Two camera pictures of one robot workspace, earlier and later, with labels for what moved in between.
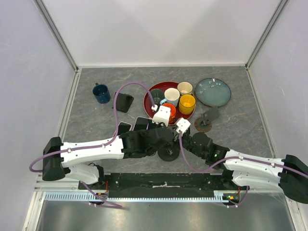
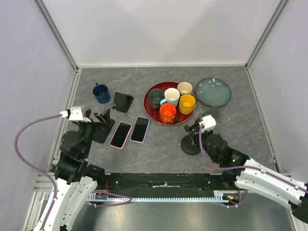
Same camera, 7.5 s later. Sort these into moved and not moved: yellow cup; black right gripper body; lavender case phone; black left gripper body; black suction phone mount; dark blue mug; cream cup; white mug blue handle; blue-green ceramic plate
Moved: black suction phone mount; black right gripper body; black left gripper body
Not moved: yellow cup; blue-green ceramic plate; cream cup; dark blue mug; lavender case phone; white mug blue handle
